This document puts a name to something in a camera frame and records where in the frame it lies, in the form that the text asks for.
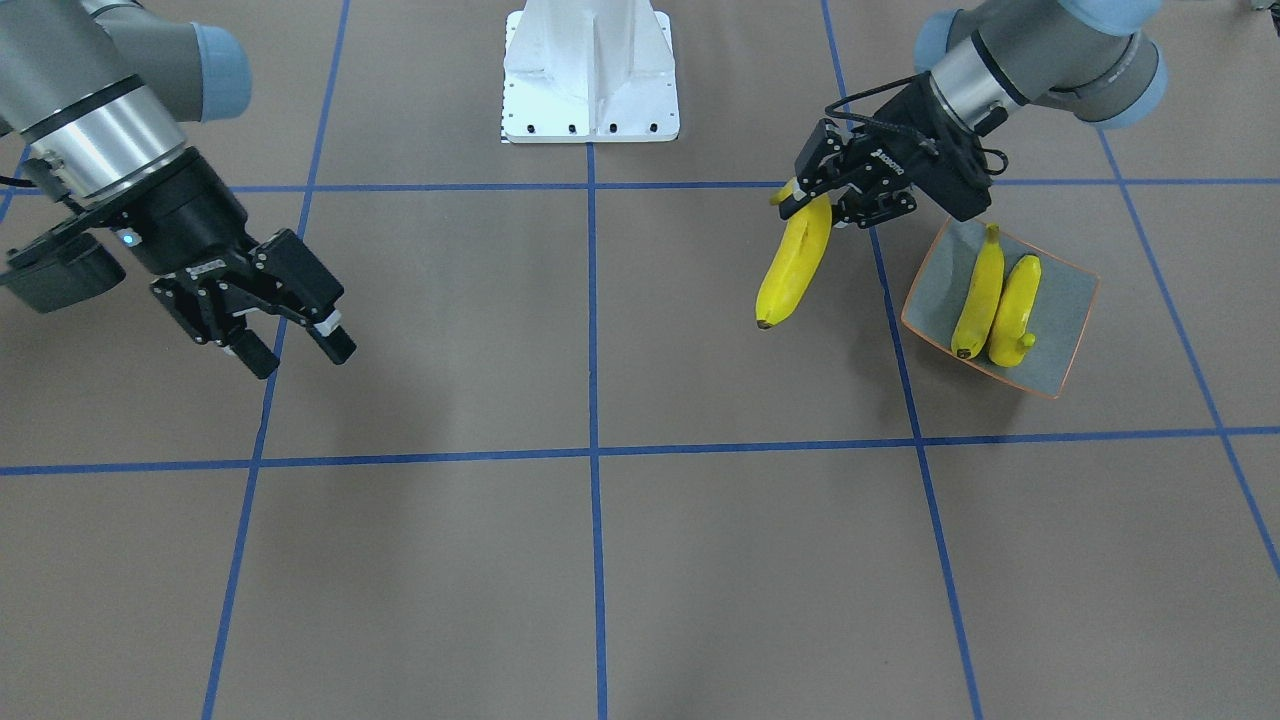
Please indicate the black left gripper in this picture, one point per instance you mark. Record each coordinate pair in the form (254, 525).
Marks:
(912, 128)

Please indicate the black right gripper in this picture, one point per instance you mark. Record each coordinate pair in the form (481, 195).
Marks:
(192, 222)

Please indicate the yellow banana large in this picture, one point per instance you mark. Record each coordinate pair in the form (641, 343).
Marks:
(803, 244)

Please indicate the yellow banana top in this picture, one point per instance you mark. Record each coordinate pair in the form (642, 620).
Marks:
(976, 320)

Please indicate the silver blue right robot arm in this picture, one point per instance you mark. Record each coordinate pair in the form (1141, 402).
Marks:
(99, 91)

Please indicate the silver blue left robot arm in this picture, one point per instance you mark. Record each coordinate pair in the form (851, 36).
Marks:
(1091, 59)

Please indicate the grey square plate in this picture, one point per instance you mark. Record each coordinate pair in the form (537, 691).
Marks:
(1058, 317)

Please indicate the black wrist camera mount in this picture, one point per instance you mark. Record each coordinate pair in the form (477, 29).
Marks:
(66, 265)

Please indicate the white pedestal column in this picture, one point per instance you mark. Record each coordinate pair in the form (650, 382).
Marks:
(589, 72)

